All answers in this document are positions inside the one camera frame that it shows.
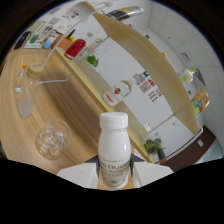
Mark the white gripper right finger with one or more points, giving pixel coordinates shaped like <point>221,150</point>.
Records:
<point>150,173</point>

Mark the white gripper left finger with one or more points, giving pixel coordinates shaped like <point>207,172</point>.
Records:
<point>80,175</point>

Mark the white milk bottle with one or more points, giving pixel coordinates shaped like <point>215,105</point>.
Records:
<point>114,150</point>

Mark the glass jar with wooden lid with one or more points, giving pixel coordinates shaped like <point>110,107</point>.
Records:
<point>28,96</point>

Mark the clear glass cup with ice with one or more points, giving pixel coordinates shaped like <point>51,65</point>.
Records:
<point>53,140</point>

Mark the green cup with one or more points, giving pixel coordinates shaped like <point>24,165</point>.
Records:
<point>34,38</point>

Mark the small green potted plant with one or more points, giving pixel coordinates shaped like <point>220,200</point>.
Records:
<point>152,145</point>

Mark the brown door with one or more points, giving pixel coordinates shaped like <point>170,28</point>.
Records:
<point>186,151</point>

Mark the clear bottle with red label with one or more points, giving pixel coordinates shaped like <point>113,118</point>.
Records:
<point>115,94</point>

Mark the clear bottle with green cap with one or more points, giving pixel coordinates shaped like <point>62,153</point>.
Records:
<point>186,75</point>

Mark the green leafy plant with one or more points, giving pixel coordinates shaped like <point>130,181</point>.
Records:
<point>92,60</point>

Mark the two-tier wooden shelf rack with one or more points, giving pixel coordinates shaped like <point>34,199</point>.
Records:
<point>150,56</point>

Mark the amber liquid bottle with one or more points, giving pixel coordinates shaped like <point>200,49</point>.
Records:
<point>164,54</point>

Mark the red liquid bottle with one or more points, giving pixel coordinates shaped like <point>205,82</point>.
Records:
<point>75,49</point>

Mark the pale blue plastic bottle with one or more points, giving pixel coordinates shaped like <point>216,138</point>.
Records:
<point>49,42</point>

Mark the white tray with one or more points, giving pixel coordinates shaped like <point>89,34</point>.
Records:
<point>33,45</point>

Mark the black kettle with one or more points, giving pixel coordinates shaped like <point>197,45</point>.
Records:
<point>21,40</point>

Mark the red wall poster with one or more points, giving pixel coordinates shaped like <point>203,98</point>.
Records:
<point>150,82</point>

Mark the blue wall poster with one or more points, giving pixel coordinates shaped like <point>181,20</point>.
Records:
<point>145,74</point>

